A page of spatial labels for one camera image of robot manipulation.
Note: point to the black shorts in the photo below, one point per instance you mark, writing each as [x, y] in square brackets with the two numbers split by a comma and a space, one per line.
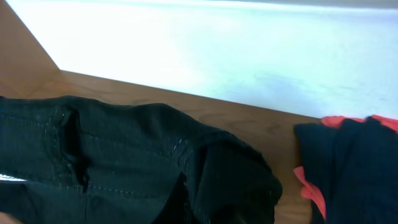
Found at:
[78, 160]

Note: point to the navy blue garment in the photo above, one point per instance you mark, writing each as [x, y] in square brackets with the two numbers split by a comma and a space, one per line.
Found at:
[351, 171]

